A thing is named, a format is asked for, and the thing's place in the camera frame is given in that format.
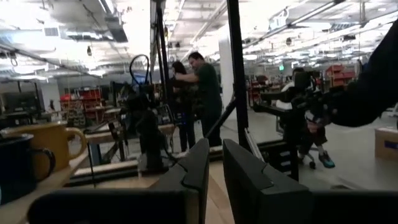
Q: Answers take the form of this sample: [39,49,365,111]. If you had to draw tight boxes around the background wooden work table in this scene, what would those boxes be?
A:
[84,123,175,147]

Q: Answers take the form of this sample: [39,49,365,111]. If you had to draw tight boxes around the person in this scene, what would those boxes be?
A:
[275,67,336,169]
[169,60,197,153]
[175,51,224,147]

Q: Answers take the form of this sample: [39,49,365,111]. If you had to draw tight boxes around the cardboard box with blue label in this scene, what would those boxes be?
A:
[374,126,398,162]

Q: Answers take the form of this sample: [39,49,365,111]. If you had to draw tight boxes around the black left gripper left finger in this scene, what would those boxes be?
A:
[27,138,210,224]

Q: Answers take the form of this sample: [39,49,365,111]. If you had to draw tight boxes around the black aluminium rig frame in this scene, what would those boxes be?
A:
[70,0,259,188]

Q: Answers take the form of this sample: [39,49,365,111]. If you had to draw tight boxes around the red storage bins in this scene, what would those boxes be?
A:
[60,88,104,126]
[324,64,356,88]

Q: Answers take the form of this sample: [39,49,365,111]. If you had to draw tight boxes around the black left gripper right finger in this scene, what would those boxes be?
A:
[222,138,398,224]

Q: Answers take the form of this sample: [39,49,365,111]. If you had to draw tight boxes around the small dark blue mug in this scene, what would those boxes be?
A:
[0,133,57,206]

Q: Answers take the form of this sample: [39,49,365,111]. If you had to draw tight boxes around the large yellow-brown jar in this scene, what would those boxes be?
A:
[0,121,88,183]

